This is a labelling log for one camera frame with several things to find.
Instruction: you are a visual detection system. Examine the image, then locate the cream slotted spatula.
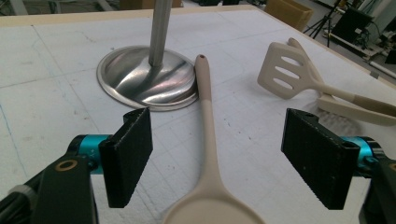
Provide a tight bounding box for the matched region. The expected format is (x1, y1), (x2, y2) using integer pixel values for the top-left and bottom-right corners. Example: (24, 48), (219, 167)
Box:
(257, 41), (396, 118)

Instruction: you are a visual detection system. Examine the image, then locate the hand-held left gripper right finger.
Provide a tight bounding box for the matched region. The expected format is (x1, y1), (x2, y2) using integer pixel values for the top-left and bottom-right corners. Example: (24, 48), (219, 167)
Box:
(280, 107), (361, 210)

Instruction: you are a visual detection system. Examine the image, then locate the black equipment box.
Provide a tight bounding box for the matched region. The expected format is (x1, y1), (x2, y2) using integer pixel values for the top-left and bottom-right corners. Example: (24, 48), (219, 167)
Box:
(331, 7), (373, 45)

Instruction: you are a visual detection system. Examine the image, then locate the plain open cardboard box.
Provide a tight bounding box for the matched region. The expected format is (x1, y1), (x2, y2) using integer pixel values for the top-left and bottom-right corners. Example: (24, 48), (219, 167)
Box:
(264, 0), (315, 32)

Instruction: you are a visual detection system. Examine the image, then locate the white gridded foam mat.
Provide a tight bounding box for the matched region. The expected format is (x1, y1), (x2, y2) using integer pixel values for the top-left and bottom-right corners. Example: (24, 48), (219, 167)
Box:
(0, 7), (396, 224)

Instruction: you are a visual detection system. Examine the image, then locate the wooden spatula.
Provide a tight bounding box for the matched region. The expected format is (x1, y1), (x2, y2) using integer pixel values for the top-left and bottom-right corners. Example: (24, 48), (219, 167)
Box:
(162, 54), (266, 224)

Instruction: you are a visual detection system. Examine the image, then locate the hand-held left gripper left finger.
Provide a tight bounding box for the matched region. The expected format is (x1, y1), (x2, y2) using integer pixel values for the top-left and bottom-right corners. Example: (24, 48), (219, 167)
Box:
(98, 106), (154, 209)

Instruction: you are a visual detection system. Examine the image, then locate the black tripod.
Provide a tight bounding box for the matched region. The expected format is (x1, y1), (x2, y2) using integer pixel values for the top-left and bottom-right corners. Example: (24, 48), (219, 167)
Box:
(303, 0), (344, 48)

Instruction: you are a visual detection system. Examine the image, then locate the metal utensil stand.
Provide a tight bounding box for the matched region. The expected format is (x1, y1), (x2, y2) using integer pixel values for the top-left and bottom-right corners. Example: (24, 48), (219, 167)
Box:
(96, 0), (200, 112)

